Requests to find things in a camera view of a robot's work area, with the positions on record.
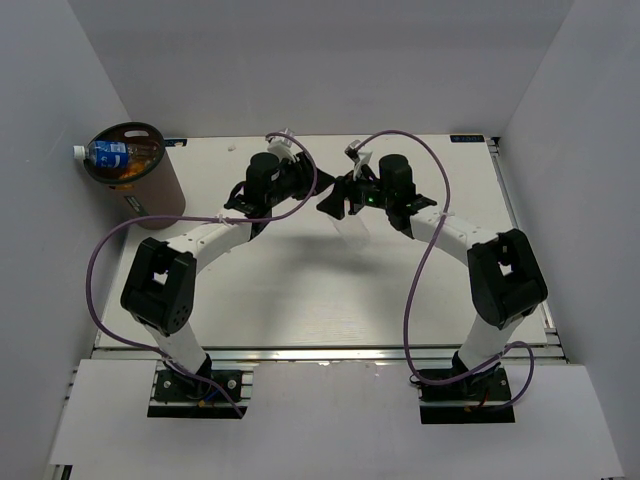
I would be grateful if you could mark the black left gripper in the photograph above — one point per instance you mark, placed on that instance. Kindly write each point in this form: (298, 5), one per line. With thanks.
(304, 176)

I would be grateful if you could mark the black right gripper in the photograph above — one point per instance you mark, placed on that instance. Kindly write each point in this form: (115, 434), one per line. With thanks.
(344, 188)

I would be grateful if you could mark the clear bottle blue-white cap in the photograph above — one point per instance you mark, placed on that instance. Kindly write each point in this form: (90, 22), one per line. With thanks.
(352, 231)

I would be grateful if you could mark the orange juice bottle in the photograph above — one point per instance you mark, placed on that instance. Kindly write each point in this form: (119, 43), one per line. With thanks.
(134, 168)

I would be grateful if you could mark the blue label clear bottle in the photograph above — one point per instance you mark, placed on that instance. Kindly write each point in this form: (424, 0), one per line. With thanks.
(114, 154)

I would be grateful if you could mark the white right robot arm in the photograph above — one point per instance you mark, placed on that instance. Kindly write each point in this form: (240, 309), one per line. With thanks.
(506, 282)

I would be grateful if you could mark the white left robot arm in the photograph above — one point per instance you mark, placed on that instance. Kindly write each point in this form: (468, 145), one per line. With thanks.
(160, 289)

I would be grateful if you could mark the small sticker near bin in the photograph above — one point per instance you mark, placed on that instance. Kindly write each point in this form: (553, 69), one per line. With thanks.
(176, 142)

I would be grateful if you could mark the brown cylindrical bin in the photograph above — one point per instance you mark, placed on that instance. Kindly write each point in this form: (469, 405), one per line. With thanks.
(151, 194)

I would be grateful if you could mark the blue table label sticker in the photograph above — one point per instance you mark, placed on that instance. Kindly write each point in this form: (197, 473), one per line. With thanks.
(467, 138)

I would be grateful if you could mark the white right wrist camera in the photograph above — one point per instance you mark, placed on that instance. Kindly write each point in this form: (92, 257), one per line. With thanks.
(359, 155)

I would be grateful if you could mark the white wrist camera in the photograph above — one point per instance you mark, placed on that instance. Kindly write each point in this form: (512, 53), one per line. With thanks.
(281, 147)
(359, 155)

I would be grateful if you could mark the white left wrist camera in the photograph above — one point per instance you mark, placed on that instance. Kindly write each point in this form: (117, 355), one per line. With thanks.
(281, 147)

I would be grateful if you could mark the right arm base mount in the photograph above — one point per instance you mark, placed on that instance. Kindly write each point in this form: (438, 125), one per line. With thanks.
(475, 400)

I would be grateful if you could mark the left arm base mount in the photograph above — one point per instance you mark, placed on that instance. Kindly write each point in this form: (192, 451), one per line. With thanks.
(174, 396)

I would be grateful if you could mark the aluminium right side rail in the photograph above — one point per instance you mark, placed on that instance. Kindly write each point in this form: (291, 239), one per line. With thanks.
(554, 351)

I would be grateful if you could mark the aluminium rail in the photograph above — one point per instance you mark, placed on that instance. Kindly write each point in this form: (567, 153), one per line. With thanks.
(554, 351)
(259, 355)

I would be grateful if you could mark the aluminium front rail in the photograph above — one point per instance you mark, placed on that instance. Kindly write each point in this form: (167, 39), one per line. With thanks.
(259, 355)

